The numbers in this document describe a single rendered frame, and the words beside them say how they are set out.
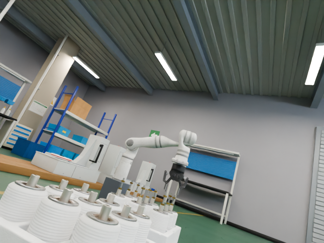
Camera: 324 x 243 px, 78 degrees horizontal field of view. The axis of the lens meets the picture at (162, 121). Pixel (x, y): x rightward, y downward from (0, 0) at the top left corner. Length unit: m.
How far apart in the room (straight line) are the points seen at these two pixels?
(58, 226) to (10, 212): 0.13
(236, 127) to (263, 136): 0.80
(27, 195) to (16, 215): 0.05
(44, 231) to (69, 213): 0.06
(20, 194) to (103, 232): 0.24
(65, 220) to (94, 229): 0.09
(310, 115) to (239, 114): 1.86
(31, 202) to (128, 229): 0.25
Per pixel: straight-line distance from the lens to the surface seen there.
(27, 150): 5.40
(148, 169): 4.93
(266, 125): 6.71
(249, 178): 6.27
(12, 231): 0.57
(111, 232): 0.49
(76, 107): 6.35
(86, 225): 0.49
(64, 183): 0.74
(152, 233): 0.97
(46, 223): 0.55
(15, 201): 0.63
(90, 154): 3.52
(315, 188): 6.27
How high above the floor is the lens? 0.36
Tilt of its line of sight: 17 degrees up
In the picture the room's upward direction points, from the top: 19 degrees clockwise
